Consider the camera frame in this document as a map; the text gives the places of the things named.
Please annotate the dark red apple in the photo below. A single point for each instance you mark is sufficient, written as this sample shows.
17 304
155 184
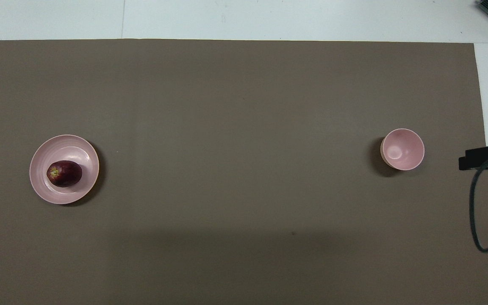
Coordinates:
65 173

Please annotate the pink bowl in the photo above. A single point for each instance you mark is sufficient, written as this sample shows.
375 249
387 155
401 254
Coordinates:
403 150

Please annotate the pink plate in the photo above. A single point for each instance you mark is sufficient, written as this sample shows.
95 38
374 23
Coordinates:
68 192

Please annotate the brown table mat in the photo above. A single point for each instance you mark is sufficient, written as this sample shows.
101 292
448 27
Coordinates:
244 127

